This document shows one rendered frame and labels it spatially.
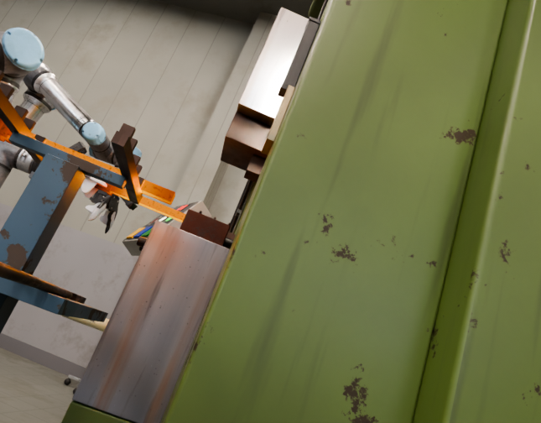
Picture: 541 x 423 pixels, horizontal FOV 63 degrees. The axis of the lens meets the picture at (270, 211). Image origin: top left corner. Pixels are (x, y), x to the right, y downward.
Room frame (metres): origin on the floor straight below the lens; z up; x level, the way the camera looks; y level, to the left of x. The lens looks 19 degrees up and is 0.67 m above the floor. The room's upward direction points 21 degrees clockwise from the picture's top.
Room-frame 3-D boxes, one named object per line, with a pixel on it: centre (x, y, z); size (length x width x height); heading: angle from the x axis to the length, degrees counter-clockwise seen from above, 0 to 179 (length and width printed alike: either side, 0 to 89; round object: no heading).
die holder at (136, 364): (1.31, 0.00, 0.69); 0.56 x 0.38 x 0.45; 95
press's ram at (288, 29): (1.32, 0.01, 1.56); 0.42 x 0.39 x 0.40; 95
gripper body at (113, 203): (1.70, 0.61, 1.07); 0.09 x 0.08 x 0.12; 79
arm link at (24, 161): (1.28, 0.71, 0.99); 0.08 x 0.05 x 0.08; 5
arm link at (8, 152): (1.28, 0.79, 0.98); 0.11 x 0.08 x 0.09; 95
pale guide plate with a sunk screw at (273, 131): (1.05, 0.07, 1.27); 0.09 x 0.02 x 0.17; 5
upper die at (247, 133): (1.37, 0.01, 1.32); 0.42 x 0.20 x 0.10; 95
